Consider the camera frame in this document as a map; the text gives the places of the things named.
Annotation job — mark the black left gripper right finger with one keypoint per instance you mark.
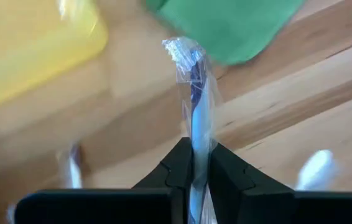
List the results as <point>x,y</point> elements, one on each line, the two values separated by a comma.
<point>257,205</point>

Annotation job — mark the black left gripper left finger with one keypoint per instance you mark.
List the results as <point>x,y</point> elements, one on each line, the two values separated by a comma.
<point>151,205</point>

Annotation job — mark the green cloth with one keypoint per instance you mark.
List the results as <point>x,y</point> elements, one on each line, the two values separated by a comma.
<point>225,28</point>

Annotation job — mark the yellow plastic bin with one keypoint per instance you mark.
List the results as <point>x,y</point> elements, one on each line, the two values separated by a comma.
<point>23,56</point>

